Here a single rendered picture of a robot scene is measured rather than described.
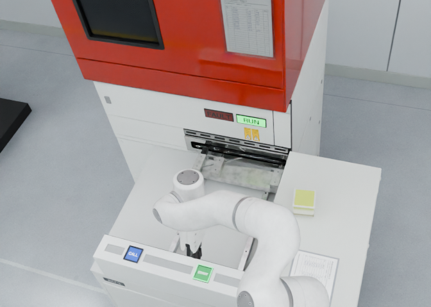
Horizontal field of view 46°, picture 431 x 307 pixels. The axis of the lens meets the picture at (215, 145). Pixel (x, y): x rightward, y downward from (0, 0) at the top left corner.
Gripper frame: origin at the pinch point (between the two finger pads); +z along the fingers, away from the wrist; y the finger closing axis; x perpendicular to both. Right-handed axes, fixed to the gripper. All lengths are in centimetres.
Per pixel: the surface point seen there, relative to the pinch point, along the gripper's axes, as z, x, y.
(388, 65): 51, 44, -222
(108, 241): 14.6, -37.1, -5.8
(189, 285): 17.2, -3.3, 0.9
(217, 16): -59, -5, -42
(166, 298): 35.5, -15.7, -3.1
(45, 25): 56, -226, -222
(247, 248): 22.1, 9.3, -23.6
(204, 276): 14.9, 1.0, -2.5
